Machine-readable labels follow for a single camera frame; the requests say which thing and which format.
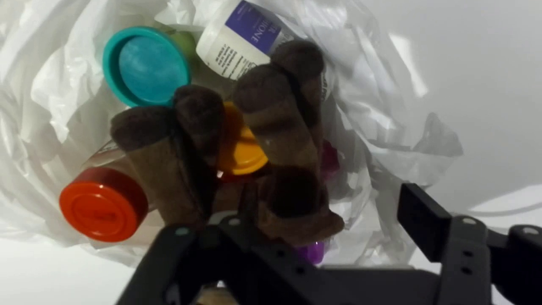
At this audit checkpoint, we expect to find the brown jar with red lid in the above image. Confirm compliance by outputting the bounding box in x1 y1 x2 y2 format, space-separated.
58 141 156 242

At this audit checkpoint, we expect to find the clear plastic bag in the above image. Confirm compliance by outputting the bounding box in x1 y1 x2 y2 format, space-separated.
0 0 463 266

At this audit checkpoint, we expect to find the white bottle with purple label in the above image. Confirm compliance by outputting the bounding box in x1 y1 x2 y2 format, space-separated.
197 0 294 80

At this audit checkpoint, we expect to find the orange play-dough tub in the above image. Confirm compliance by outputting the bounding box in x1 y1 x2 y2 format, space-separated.
219 102 268 176

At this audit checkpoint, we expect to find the teal lid play-dough tub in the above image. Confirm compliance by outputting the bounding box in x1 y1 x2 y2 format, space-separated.
102 26 195 107

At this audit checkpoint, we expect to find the brown teddy bear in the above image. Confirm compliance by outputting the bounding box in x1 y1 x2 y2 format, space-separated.
111 39 344 248

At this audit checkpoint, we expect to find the purple play-dough tub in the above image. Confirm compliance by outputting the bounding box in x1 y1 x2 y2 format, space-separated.
299 241 326 266

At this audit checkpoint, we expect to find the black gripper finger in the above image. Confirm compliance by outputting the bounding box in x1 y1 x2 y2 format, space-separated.
397 183 451 263

